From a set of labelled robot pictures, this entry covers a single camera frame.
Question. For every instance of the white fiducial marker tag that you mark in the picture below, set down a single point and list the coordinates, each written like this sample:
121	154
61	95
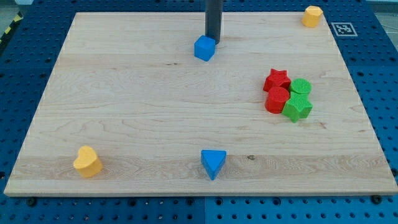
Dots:
344	29

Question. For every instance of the green star block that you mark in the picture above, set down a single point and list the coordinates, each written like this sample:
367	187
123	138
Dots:
297	107

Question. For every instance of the red cylinder block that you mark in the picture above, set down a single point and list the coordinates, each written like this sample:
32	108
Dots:
276	99

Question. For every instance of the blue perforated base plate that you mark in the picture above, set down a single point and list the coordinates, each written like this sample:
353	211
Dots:
32	38

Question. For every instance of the blue cube block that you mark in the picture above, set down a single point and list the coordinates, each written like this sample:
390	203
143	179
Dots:
204	48

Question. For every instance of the green cylinder block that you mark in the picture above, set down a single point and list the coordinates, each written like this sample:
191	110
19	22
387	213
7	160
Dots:
300	86

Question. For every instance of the blue triangle block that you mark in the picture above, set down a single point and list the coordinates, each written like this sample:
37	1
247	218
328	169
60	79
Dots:
213	161

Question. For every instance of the yellow heart block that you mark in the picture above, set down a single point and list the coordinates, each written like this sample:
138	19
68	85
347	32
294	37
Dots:
87	164

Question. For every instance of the yellow hexagon block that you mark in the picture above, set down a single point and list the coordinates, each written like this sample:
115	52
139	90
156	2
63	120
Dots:
311	16

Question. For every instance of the red star block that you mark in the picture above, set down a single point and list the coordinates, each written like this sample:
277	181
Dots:
277	78

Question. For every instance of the light wooden board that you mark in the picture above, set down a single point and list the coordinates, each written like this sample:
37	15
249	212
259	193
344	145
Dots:
129	86

